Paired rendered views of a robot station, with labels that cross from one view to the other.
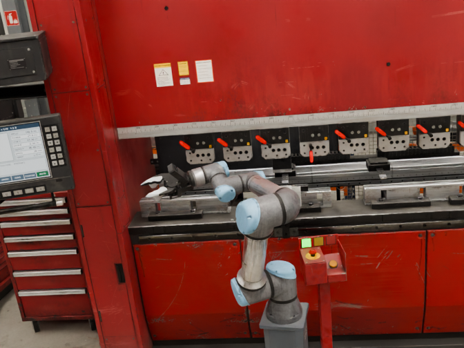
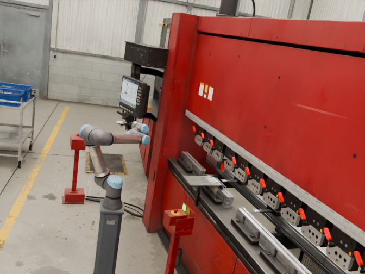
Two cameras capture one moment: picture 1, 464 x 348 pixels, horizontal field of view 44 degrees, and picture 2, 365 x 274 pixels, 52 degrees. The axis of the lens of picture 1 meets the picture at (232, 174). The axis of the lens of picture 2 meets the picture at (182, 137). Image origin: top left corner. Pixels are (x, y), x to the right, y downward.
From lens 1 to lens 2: 285 cm
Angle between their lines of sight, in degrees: 57
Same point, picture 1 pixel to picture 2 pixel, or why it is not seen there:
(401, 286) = not seen: outside the picture
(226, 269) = (180, 206)
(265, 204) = (87, 128)
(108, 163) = (164, 119)
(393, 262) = (221, 265)
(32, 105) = not seen: hidden behind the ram
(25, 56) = (144, 54)
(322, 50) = (244, 103)
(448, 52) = (291, 135)
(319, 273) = (167, 221)
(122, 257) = (156, 168)
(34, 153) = (134, 95)
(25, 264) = not seen: hidden behind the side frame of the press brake
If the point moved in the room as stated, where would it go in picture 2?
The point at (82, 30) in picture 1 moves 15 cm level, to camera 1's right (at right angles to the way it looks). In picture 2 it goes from (174, 52) to (181, 54)
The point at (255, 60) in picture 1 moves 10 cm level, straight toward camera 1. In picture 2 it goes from (224, 95) to (213, 95)
